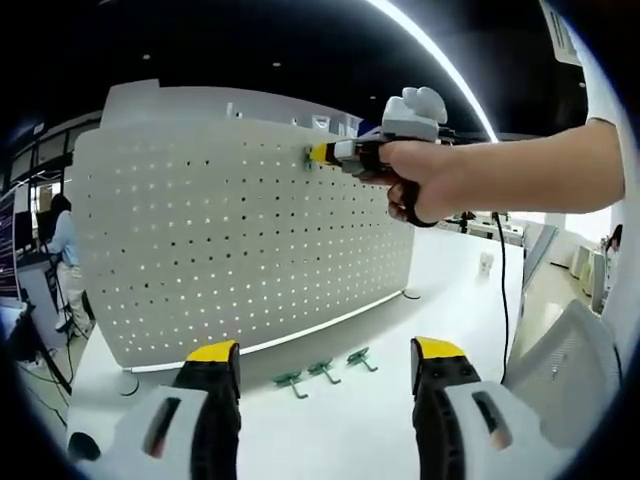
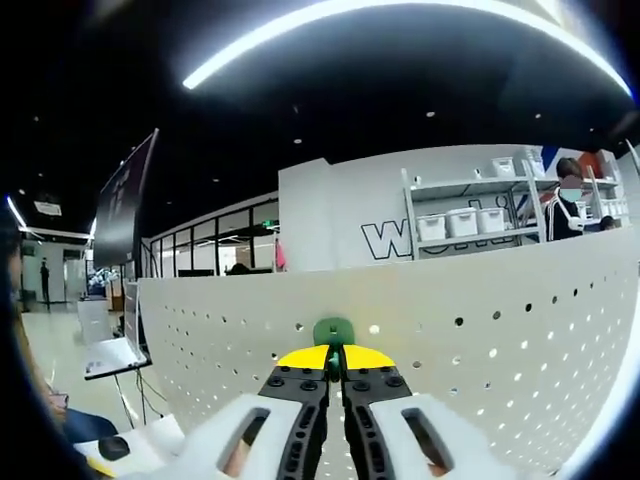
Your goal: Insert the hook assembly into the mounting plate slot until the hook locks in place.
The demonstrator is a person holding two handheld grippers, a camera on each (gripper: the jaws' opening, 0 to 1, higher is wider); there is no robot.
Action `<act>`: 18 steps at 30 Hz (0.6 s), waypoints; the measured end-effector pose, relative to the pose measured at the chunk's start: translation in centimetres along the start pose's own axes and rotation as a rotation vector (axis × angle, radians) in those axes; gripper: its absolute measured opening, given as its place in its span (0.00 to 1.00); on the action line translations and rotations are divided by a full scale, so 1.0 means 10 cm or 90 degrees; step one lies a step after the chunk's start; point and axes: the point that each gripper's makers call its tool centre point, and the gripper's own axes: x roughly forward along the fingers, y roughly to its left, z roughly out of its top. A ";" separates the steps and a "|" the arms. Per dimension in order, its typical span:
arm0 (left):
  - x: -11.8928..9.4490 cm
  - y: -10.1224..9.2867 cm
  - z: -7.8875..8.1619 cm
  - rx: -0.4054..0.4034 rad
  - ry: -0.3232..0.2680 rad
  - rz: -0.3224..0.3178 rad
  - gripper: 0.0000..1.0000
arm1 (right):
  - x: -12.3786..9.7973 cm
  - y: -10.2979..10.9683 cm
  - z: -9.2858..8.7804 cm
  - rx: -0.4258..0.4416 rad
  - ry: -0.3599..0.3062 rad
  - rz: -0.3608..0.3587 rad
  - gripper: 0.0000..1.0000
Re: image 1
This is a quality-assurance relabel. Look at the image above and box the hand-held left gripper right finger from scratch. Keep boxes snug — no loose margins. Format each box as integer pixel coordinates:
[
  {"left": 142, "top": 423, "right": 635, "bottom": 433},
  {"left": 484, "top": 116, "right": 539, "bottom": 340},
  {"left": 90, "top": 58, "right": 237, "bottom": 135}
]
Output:
[{"left": 409, "top": 336, "right": 551, "bottom": 480}]

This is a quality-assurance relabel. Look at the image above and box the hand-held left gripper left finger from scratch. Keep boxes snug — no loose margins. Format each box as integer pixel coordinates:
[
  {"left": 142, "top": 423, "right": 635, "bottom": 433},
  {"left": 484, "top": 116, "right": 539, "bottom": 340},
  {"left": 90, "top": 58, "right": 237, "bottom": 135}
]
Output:
[{"left": 102, "top": 340, "right": 242, "bottom": 480}]

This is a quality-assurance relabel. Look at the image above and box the white perforated mounting plate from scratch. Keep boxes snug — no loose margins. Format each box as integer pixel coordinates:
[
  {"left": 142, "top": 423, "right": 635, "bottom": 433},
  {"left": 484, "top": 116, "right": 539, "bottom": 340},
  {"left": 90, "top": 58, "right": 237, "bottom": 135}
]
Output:
[{"left": 71, "top": 118, "right": 425, "bottom": 397}]

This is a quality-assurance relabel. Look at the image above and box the person's right hand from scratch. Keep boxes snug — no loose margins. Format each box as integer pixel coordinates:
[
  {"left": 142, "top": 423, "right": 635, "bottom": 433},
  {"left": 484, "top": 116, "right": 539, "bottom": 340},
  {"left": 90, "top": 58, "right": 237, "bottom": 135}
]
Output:
[{"left": 377, "top": 137, "right": 482, "bottom": 229}]

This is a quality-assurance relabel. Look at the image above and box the black computer mouse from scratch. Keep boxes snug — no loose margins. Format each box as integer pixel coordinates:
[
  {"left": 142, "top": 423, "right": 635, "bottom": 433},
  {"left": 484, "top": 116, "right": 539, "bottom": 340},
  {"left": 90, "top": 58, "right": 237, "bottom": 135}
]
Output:
[{"left": 67, "top": 432, "right": 101, "bottom": 461}]

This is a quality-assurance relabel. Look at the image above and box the grey mesh office chair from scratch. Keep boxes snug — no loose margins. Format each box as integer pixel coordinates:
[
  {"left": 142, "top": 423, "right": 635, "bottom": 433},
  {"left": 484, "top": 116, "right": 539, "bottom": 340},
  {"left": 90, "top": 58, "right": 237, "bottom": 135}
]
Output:
[{"left": 504, "top": 298, "right": 624, "bottom": 446}]

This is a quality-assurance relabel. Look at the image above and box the long ceiling light strip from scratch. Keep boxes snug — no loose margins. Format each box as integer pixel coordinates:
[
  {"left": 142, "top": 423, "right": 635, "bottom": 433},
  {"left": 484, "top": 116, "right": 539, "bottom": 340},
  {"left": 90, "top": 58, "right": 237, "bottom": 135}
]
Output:
[{"left": 367, "top": 0, "right": 499, "bottom": 144}]

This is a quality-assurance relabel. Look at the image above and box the ceiling air vent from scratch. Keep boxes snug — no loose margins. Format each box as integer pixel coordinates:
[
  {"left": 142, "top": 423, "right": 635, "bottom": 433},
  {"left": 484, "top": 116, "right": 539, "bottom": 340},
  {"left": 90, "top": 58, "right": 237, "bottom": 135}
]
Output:
[{"left": 552, "top": 0, "right": 584, "bottom": 64}]

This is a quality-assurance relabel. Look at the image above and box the computer monitor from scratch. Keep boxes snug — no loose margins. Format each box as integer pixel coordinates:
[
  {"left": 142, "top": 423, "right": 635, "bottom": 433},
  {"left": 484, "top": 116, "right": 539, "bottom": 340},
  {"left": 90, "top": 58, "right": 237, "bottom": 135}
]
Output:
[{"left": 0, "top": 192, "right": 22, "bottom": 301}]

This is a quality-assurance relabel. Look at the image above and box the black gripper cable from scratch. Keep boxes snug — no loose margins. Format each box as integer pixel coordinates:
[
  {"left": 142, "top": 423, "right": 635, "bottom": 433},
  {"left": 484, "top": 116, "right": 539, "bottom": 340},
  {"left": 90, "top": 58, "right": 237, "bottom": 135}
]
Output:
[{"left": 492, "top": 210, "right": 511, "bottom": 386}]

